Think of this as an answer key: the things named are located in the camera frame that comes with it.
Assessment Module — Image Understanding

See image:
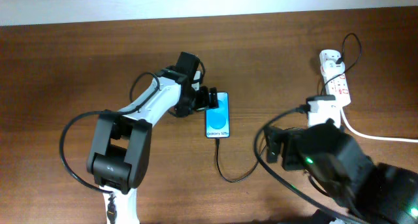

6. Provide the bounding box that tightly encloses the blue Galaxy smartphone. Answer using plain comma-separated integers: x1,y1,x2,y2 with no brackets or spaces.
205,92,231,138

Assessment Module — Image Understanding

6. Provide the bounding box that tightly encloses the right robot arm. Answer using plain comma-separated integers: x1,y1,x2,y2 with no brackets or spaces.
263,121,417,223

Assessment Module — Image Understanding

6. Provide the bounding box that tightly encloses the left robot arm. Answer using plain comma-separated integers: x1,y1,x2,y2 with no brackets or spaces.
86,52,218,223

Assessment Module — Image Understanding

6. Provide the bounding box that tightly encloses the white USB charger adapter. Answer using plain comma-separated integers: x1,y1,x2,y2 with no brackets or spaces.
321,60,346,78

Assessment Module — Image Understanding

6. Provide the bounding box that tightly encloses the white power strip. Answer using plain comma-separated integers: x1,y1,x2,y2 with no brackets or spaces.
319,50,351,107

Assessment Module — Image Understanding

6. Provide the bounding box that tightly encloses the white power strip cord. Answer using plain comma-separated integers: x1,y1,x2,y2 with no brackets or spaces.
339,106,418,144

